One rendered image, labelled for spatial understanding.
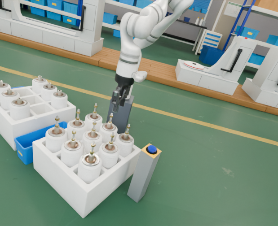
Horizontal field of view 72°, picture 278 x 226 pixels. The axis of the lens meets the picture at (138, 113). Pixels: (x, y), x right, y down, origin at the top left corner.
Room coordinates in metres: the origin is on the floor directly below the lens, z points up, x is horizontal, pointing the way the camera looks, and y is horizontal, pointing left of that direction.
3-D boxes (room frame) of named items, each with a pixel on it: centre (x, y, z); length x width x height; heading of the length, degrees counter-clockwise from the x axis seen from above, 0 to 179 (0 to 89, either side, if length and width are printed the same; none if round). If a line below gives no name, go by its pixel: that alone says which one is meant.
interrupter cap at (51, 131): (0.70, 0.35, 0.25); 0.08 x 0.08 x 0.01
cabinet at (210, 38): (6.24, -1.44, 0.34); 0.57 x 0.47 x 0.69; 1
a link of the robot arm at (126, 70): (0.69, 0.07, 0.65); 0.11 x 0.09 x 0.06; 79
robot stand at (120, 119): (1.16, 0.13, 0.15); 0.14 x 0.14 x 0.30; 1
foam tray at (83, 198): (0.75, 0.19, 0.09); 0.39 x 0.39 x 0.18; 62
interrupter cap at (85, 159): (0.59, 0.14, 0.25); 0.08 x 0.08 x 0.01
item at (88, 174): (0.59, 0.14, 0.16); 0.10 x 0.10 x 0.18
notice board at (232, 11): (6.74, -1.90, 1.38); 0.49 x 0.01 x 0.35; 91
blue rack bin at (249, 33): (5.53, -2.08, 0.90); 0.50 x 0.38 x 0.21; 2
